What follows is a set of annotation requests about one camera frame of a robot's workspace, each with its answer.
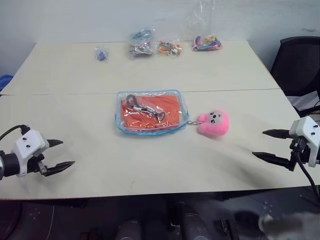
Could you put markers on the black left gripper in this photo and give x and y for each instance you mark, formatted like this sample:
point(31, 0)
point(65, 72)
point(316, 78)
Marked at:
point(33, 165)

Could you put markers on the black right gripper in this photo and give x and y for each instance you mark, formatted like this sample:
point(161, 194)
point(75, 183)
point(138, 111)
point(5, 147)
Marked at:
point(294, 155)

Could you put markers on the clear pouch with orange cloth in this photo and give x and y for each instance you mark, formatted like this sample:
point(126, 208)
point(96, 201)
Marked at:
point(120, 126)

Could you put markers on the orange shorts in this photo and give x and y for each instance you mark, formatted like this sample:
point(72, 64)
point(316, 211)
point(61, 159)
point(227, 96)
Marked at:
point(167, 103)

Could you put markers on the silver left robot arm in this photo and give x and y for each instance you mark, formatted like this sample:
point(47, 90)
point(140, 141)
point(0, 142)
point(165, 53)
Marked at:
point(7, 162)

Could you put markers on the small bag with blue item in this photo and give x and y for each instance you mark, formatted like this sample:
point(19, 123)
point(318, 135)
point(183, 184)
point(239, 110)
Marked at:
point(101, 53)

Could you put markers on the large clear bag with toys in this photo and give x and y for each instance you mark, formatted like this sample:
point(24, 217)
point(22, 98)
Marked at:
point(206, 42)

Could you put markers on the clear bag of colourful trinkets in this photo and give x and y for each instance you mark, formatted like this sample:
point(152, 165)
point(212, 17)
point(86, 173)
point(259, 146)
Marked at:
point(140, 46)

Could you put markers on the clear bag of orange items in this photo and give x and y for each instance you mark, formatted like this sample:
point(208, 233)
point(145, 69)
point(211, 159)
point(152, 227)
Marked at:
point(168, 48)

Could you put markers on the black office chair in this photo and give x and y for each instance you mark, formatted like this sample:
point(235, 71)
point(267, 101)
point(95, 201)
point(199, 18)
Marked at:
point(297, 65)

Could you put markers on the blue object beside table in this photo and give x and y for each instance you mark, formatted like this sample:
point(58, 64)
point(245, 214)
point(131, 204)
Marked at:
point(5, 81)

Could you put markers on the dark rounded shape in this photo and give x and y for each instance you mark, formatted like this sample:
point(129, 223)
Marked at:
point(128, 231)
point(193, 227)

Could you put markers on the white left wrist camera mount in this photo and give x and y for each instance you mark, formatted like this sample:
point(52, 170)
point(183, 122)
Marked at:
point(28, 145)

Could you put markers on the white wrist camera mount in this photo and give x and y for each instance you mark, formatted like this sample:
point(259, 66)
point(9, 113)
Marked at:
point(28, 145)
point(306, 130)

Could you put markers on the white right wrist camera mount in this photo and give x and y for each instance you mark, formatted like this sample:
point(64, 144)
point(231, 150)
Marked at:
point(306, 130)

